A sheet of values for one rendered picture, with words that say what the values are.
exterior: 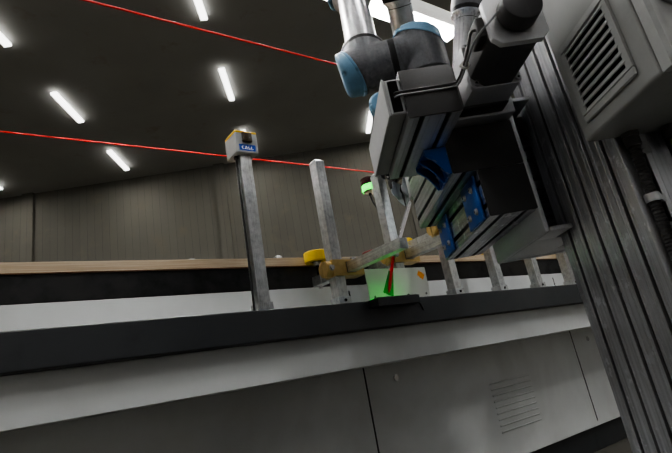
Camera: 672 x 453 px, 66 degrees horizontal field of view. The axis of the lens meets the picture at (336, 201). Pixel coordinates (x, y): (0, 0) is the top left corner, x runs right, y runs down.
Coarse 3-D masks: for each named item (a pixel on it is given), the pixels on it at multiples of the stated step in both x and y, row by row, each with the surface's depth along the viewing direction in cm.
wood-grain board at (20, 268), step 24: (0, 264) 122; (24, 264) 125; (48, 264) 128; (72, 264) 131; (96, 264) 134; (120, 264) 137; (144, 264) 141; (168, 264) 145; (192, 264) 149; (216, 264) 153; (240, 264) 158; (288, 264) 167
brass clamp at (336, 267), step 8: (320, 264) 152; (328, 264) 150; (336, 264) 152; (344, 264) 153; (320, 272) 152; (328, 272) 149; (336, 272) 151; (344, 272) 152; (352, 272) 154; (360, 272) 156
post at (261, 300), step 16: (240, 160) 147; (240, 176) 146; (240, 192) 145; (256, 208) 144; (256, 224) 142; (256, 240) 140; (256, 256) 138; (256, 272) 136; (256, 288) 135; (256, 304) 133; (272, 304) 135
